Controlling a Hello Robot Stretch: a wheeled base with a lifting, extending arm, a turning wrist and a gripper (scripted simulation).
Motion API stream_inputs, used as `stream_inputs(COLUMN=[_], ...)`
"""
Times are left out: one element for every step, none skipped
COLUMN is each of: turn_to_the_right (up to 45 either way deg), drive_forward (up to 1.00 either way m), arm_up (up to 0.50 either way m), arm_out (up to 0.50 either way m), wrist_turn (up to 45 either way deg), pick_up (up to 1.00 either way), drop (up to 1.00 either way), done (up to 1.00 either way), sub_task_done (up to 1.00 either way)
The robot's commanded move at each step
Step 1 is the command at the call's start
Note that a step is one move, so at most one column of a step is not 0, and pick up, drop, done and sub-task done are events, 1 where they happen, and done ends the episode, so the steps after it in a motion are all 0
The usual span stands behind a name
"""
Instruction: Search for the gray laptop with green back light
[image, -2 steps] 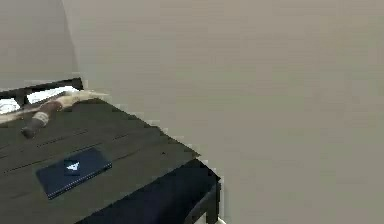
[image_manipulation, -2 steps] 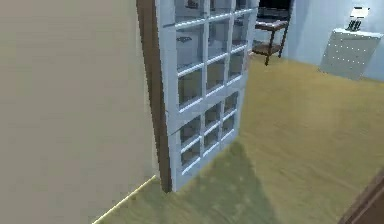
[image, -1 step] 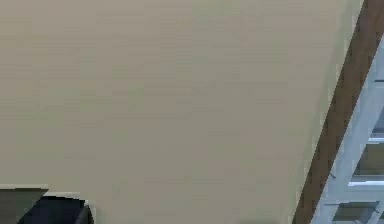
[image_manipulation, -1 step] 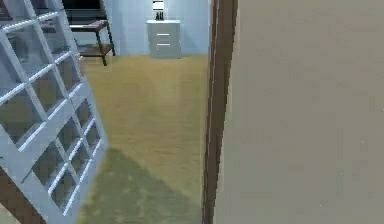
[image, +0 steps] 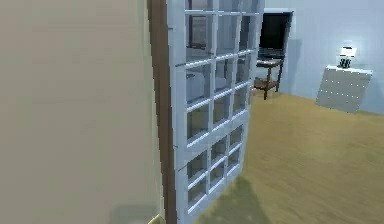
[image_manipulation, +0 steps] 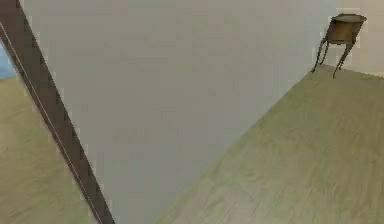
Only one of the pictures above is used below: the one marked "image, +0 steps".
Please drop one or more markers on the white glass pane door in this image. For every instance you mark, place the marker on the white glass pane door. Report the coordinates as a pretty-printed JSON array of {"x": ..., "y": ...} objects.
[{"x": 178, "y": 100}]

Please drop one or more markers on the dark wooden side table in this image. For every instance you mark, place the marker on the dark wooden side table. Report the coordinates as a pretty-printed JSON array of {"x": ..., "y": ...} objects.
[{"x": 268, "y": 63}]

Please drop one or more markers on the black television set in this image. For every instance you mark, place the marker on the black television set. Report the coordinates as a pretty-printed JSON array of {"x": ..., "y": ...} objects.
[{"x": 274, "y": 31}]

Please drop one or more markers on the white chest of drawers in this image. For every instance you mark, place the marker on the white chest of drawers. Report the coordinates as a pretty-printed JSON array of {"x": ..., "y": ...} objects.
[{"x": 343, "y": 88}]

